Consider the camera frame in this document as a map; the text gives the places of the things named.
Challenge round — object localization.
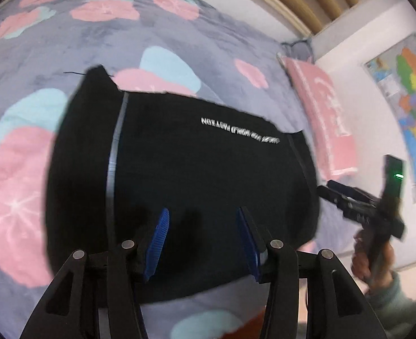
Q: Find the person's right forearm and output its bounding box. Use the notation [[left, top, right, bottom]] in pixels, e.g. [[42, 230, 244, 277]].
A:
[[364, 271, 416, 339]]

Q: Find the colourful wall map poster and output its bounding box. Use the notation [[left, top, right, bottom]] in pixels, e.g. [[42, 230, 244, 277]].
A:
[[363, 32, 416, 204]]

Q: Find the pink pillow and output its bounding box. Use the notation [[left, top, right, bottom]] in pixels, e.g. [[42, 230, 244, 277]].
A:
[[277, 53, 359, 179]]

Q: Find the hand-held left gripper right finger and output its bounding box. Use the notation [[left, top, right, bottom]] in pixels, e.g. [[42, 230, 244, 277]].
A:
[[237, 207, 389, 339]]

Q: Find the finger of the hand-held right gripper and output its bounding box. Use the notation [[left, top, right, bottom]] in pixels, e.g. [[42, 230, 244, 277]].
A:
[[316, 185, 348, 213], [326, 179, 373, 200]]

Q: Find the grey floral fleece blanket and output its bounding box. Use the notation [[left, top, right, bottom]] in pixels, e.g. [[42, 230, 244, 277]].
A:
[[0, 0, 357, 339]]

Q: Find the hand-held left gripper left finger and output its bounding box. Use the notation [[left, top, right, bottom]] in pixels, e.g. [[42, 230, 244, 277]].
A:
[[20, 208, 170, 339]]

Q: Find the person's right hand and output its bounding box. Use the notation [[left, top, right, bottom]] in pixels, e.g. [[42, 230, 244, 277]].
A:
[[350, 229, 396, 284]]

